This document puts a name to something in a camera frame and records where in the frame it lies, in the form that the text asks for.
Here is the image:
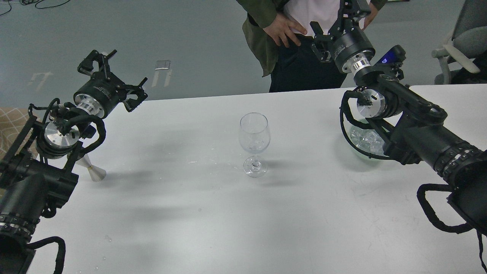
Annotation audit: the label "grey office chair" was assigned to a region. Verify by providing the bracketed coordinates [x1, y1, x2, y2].
[432, 0, 487, 84]

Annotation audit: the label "standing person's right hand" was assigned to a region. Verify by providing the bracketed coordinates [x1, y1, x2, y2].
[263, 13, 307, 48]

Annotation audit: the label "steel cocktail jigger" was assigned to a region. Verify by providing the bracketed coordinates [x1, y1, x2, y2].
[75, 155, 107, 182]

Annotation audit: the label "beige checkered cushion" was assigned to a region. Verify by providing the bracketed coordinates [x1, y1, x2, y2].
[0, 107, 29, 159]

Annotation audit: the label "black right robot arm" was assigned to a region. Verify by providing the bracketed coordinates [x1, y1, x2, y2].
[310, 0, 487, 260]

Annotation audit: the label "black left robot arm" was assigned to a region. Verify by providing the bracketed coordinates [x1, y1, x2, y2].
[0, 50, 148, 274]

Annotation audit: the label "standing person in green jacket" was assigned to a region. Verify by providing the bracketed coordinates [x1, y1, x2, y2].
[236, 0, 388, 93]

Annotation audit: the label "black floor cables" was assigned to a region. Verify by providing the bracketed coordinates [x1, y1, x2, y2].
[0, 0, 71, 16]

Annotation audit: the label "clear wine glass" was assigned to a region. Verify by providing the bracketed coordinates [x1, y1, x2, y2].
[239, 112, 270, 178]

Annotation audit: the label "standing person's left hand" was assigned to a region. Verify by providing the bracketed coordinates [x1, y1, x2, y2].
[362, 2, 379, 30]

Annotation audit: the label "green bowl of ice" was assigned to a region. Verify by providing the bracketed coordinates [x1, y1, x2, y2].
[345, 123, 388, 162]

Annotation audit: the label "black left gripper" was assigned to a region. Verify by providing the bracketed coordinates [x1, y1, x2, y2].
[73, 49, 148, 119]

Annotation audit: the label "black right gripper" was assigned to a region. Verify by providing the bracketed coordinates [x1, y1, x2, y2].
[310, 0, 375, 73]

